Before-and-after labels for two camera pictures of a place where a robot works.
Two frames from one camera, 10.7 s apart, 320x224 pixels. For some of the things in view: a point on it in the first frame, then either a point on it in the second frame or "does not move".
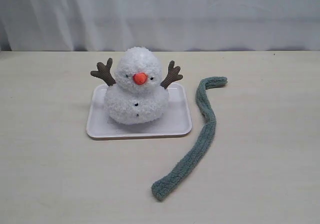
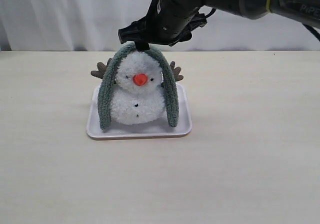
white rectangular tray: (176, 122) does not move
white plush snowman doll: (135, 95) does not move
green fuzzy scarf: (162, 188) → (105, 91)
